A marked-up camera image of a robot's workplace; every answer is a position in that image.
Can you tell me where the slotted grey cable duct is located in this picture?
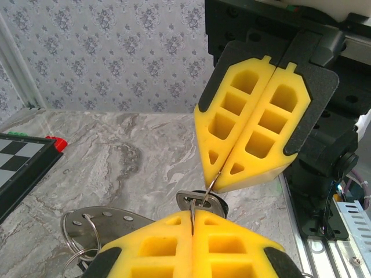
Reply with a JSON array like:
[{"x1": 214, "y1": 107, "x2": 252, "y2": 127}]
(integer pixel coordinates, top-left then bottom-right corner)
[{"x1": 333, "y1": 199, "x2": 371, "y2": 278}]

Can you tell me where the red toy brick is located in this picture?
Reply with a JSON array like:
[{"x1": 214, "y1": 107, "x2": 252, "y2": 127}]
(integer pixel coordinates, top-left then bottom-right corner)
[{"x1": 45, "y1": 135, "x2": 69, "y2": 153}]

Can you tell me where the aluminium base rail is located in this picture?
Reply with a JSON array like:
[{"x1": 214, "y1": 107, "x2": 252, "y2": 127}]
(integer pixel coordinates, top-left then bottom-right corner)
[{"x1": 278, "y1": 173, "x2": 371, "y2": 278}]

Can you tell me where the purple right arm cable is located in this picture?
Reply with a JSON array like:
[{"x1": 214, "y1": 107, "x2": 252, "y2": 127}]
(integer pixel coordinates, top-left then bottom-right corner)
[{"x1": 343, "y1": 170, "x2": 371, "y2": 211}]

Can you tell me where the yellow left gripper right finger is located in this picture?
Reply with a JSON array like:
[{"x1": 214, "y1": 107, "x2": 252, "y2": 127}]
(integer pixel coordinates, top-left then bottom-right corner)
[{"x1": 192, "y1": 210, "x2": 302, "y2": 278}]

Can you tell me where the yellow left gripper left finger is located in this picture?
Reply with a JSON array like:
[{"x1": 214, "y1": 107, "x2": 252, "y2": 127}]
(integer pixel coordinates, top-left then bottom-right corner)
[{"x1": 83, "y1": 210, "x2": 194, "y2": 278}]

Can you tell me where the silver key black head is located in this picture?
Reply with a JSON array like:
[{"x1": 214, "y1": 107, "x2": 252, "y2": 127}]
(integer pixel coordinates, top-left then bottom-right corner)
[{"x1": 176, "y1": 189, "x2": 229, "y2": 221}]

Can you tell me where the black grey chessboard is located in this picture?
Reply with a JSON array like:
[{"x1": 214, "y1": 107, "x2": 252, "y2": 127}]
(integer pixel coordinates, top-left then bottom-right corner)
[{"x1": 0, "y1": 133, "x2": 64, "y2": 224}]

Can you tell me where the small steel split ring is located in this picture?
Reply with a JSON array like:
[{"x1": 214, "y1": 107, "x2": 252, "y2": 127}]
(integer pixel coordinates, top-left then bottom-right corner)
[{"x1": 190, "y1": 170, "x2": 223, "y2": 236}]

